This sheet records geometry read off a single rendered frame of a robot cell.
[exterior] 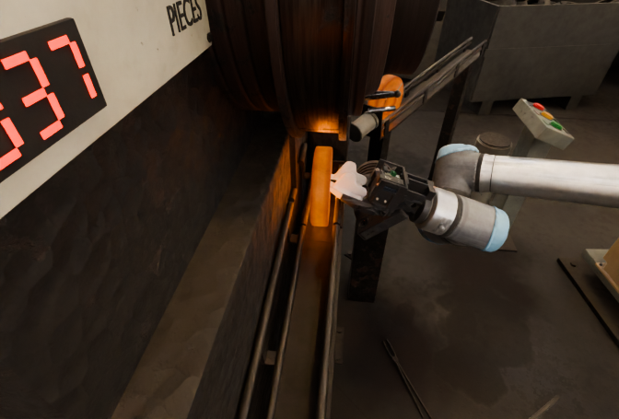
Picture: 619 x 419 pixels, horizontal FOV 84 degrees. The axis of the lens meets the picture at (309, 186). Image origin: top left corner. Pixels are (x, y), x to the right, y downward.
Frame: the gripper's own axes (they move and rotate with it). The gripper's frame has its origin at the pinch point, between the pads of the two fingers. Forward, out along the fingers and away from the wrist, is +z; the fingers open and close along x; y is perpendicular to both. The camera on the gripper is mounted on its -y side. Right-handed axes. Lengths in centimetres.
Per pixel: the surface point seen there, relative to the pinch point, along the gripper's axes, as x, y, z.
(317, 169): 4.1, 5.2, 2.8
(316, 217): 7.8, -2.4, 0.0
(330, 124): 16.1, 20.4, 5.0
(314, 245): 8.6, -8.7, -1.8
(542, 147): -63, 0, -78
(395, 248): -54, -62, -51
